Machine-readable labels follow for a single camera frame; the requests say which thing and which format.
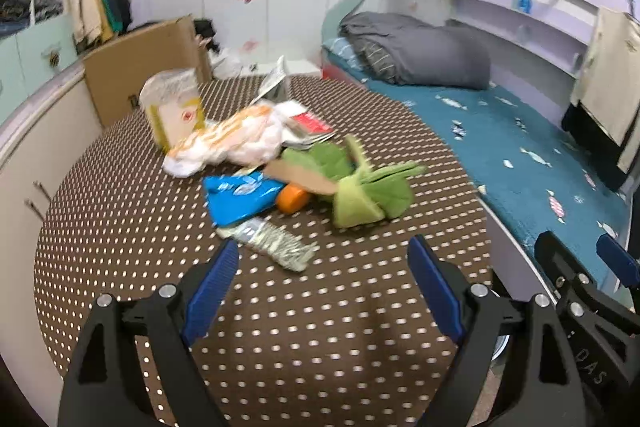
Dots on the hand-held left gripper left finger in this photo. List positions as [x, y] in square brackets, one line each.
[212, 294]

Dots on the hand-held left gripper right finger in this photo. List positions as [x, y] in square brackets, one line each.
[435, 294]

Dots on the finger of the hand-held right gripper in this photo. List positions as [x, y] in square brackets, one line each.
[557, 259]
[617, 257]

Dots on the clear packet of seeds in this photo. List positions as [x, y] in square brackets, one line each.
[272, 244]

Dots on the white round trash bin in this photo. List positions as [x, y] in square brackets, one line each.
[501, 347]

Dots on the blue snack packet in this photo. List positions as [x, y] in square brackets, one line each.
[235, 202]

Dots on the green plush toy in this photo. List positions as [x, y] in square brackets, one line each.
[365, 199]

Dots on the orange round cap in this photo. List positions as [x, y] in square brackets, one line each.
[291, 201]

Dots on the brown cardboard piece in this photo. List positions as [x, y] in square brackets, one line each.
[300, 177]

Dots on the white orange plastic bag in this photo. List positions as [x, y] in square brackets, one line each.
[235, 139]

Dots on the teal candy print bed sheet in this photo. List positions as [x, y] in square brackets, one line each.
[525, 167]

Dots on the black hanging garment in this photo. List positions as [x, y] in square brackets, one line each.
[595, 142]

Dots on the brown dotted tablecloth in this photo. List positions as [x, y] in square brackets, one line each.
[125, 207]

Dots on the cream hanging garment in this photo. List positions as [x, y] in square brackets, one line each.
[607, 72]

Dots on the red white flattened carton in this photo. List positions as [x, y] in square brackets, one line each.
[312, 127]

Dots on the green white milk carton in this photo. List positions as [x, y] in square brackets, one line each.
[272, 82]

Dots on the white curved cabinet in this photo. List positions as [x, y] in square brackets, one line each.
[30, 147]

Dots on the grey blanket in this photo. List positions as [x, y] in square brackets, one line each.
[430, 52]

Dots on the red step with white top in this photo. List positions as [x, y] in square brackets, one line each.
[305, 67]

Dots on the large cardboard box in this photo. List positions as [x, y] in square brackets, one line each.
[130, 62]

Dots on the light pink butterfly sticker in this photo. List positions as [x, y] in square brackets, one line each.
[248, 43]

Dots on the light blue pillow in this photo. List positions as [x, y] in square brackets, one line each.
[342, 52]

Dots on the small blue box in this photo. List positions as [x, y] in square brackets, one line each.
[524, 2]

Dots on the black clothes pile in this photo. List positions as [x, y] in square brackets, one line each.
[205, 29]

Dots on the bee shaped drawer knob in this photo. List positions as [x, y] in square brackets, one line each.
[52, 57]

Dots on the teal drawer cabinet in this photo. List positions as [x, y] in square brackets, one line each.
[30, 52]

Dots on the black patterned folded clothes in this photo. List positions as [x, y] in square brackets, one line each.
[15, 7]

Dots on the white curved bed frame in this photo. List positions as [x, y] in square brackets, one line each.
[510, 247]

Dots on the white wall shelf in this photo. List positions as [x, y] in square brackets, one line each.
[540, 32]

